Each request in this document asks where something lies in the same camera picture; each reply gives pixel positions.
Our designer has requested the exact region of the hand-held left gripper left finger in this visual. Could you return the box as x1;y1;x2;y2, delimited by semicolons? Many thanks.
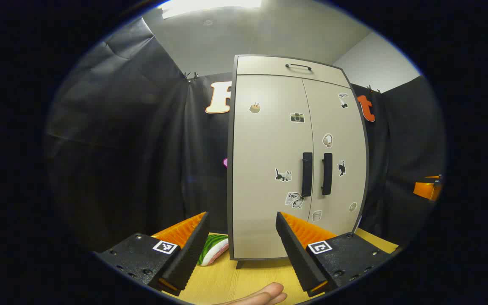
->
95;211;211;297

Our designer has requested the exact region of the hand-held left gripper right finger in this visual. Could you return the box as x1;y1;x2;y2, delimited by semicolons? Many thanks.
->
275;211;397;298

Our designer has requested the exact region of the black door handle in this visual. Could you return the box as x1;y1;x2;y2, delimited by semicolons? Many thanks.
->
302;152;313;197
322;153;333;196

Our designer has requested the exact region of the beige double-door shoe cabinet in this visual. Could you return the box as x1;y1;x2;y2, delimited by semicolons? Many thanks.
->
226;54;369;269

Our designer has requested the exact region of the beige cabinet door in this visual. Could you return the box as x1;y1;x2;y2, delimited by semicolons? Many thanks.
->
302;78;368;238
232;74;314;260

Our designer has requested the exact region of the green striped plush toy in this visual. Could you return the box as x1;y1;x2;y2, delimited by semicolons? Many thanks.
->
197;234;230;266

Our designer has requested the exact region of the black backdrop cloth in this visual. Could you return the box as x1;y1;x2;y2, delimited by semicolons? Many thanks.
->
45;17;446;255

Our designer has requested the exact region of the ceiling light panel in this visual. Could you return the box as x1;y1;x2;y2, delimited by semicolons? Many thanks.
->
161;0;262;19

